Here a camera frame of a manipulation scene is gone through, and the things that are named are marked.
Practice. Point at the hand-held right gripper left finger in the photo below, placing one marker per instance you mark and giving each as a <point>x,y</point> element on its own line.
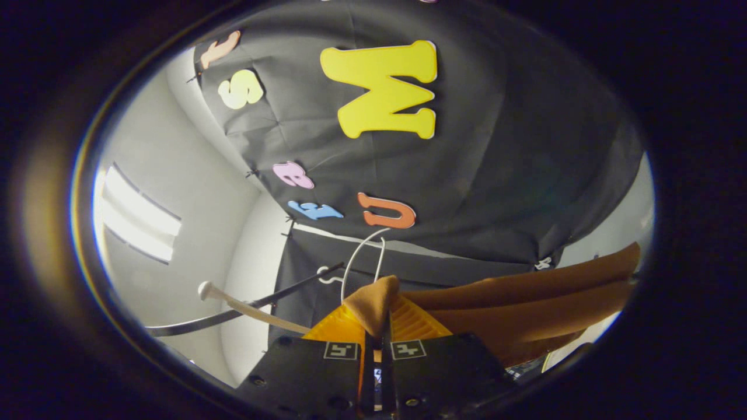
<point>327,379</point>

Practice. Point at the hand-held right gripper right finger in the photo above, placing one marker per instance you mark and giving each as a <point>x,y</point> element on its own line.
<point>443,373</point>

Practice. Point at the white clothes hanger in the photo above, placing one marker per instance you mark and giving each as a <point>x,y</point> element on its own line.
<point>257,311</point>
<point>348,265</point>

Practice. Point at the brown shirt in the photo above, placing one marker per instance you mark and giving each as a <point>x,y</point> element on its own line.
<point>525,315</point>

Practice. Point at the black clothes rack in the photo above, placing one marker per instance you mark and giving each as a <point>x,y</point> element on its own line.
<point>222,318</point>

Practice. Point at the black backdrop cloth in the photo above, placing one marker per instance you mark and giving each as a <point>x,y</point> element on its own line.
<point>496,146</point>

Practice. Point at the ceiling light panel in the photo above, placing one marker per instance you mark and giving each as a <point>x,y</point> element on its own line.
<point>140,216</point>

